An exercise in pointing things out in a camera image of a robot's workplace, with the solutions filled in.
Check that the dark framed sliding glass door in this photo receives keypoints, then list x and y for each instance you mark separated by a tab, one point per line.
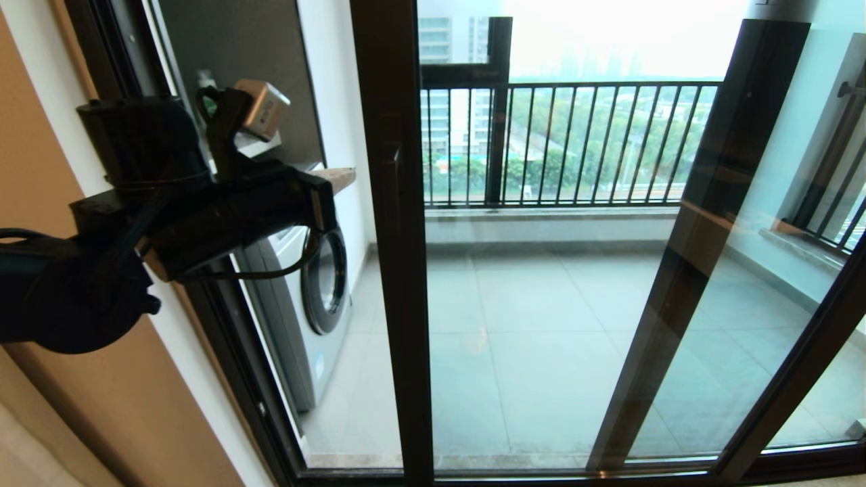
399	270

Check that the dark window frame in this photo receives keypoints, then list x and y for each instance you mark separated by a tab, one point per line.
499	135

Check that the dark framed fixed glass panel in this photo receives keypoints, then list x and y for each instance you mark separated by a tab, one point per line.
643	372

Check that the black metal balcony railing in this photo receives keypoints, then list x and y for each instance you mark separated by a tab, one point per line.
575	85

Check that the grey stone window sill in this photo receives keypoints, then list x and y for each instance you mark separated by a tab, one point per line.
812	253
541	214

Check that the white front-load washing machine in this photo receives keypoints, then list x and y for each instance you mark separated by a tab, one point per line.
298	352

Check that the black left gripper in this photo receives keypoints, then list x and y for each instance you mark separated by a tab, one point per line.
223	216

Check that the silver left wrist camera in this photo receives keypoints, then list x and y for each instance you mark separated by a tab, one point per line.
264	108

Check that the white detergent bottle green label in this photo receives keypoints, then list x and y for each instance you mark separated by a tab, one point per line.
206	80

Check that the white curtain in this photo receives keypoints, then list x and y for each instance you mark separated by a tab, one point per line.
27	453

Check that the white wall shelf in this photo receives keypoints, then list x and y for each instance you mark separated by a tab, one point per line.
264	145

